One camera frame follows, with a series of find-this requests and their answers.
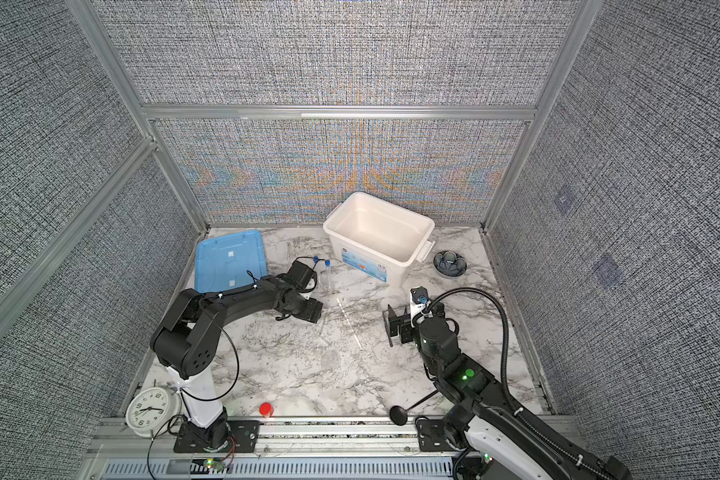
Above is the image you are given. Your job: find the blue capped test tube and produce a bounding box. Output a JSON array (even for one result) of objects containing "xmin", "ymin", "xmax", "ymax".
[
  {"xmin": 321, "ymin": 260, "xmax": 333, "ymax": 296},
  {"xmin": 313, "ymin": 256, "xmax": 322, "ymax": 284}
]

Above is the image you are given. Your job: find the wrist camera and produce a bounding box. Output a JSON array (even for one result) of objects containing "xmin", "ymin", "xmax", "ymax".
[
  {"xmin": 286, "ymin": 259, "xmax": 318, "ymax": 293},
  {"xmin": 409, "ymin": 286, "xmax": 429, "ymax": 318}
]

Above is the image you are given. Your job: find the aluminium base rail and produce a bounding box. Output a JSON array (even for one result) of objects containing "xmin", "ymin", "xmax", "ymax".
[{"xmin": 86, "ymin": 416, "xmax": 447, "ymax": 458}]

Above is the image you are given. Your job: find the white plastic storage bin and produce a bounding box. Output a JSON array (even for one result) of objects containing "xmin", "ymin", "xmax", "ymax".
[{"xmin": 323, "ymin": 192, "xmax": 435, "ymax": 287}]

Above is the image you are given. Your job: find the black long handled ladle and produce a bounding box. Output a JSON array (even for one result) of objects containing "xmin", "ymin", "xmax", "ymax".
[{"xmin": 388, "ymin": 390, "xmax": 439, "ymax": 426}]

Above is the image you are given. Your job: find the white analog clock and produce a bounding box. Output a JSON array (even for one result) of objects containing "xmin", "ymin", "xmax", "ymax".
[{"xmin": 125, "ymin": 387, "xmax": 181, "ymax": 438}]

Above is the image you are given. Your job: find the dark bowl with stones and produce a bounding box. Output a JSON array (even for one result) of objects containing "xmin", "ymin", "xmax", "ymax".
[{"xmin": 433, "ymin": 250, "xmax": 468, "ymax": 278}]

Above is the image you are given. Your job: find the glass stirring rod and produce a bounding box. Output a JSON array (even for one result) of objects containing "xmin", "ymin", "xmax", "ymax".
[{"xmin": 336, "ymin": 297, "xmax": 364, "ymax": 351}]

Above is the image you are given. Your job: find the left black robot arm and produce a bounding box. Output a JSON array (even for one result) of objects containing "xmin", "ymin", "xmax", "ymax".
[{"xmin": 150, "ymin": 257, "xmax": 323, "ymax": 452}]

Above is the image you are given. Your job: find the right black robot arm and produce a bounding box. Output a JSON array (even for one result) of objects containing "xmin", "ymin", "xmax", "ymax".
[{"xmin": 383, "ymin": 308, "xmax": 632, "ymax": 479}]

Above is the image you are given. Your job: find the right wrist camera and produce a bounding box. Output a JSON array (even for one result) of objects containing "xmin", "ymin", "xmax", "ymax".
[{"xmin": 409, "ymin": 286, "xmax": 429, "ymax": 318}]

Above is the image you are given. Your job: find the blue plastic bin lid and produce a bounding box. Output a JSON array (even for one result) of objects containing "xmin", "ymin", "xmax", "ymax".
[{"xmin": 194, "ymin": 230, "xmax": 268, "ymax": 293}]

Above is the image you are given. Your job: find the red bottle cap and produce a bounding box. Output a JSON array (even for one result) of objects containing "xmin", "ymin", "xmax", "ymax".
[{"xmin": 259, "ymin": 402, "xmax": 274, "ymax": 418}]

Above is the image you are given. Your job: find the black corrugated cable conduit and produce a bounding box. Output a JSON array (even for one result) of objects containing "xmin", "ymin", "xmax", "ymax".
[{"xmin": 422, "ymin": 287, "xmax": 613, "ymax": 480}]

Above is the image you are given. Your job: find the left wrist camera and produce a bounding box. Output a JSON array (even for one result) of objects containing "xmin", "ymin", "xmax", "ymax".
[{"xmin": 286, "ymin": 259, "xmax": 318, "ymax": 293}]

